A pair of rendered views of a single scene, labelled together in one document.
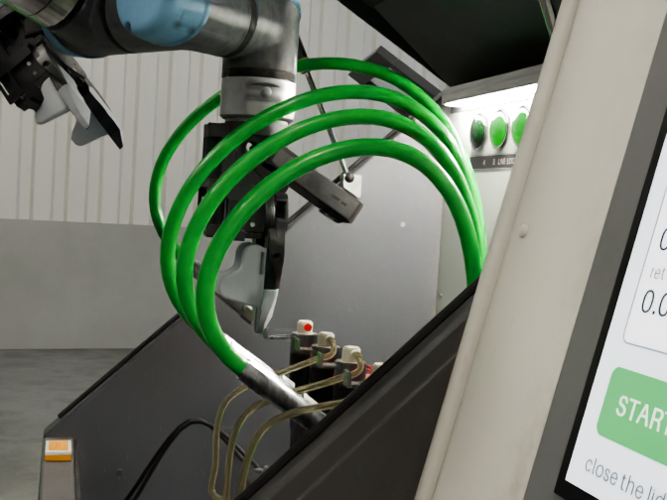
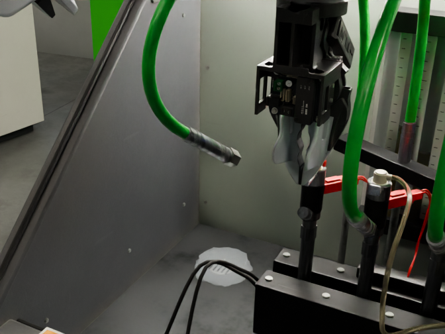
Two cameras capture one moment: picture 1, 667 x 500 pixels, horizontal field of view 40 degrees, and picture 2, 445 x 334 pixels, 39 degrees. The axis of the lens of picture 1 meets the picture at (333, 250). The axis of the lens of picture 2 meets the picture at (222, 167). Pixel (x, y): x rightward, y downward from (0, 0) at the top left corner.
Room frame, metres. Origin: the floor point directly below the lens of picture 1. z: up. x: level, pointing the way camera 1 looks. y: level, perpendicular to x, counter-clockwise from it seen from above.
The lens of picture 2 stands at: (0.56, 0.61, 1.46)
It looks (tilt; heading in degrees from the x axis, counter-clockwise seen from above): 25 degrees down; 313
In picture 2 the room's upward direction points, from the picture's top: 1 degrees clockwise
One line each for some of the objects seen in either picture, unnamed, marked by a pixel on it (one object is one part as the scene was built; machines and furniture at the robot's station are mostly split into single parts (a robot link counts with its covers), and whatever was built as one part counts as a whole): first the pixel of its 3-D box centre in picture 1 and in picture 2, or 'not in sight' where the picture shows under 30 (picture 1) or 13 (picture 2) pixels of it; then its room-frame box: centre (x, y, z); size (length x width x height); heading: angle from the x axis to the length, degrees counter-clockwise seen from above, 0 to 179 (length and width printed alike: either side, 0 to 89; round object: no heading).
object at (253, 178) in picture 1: (245, 184); (304, 58); (0.93, 0.09, 1.29); 0.09 x 0.08 x 0.12; 107
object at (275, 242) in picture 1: (271, 245); (327, 111); (0.91, 0.06, 1.23); 0.05 x 0.02 x 0.09; 17
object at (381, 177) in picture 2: (326, 347); (380, 182); (0.87, 0.00, 1.14); 0.02 x 0.02 x 0.03
